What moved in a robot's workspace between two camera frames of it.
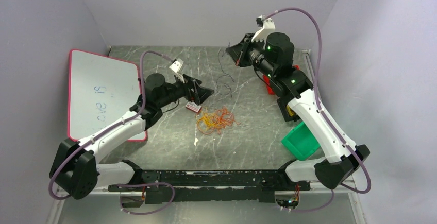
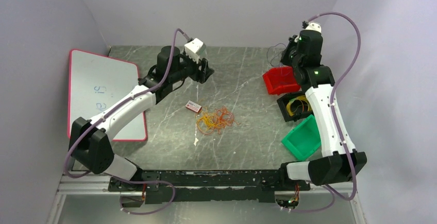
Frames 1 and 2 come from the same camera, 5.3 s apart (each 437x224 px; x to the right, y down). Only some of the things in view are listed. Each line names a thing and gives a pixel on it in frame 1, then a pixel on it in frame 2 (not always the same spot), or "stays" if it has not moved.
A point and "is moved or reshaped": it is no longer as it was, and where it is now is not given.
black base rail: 249,186 stays
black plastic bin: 282,105 stays
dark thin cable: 220,65 is moved or reshaped
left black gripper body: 189,94 -> 194,72
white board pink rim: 101,89 stays
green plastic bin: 301,141 stays
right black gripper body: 245,61 -> 290,53
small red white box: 194,106 stays
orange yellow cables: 208,121 stays
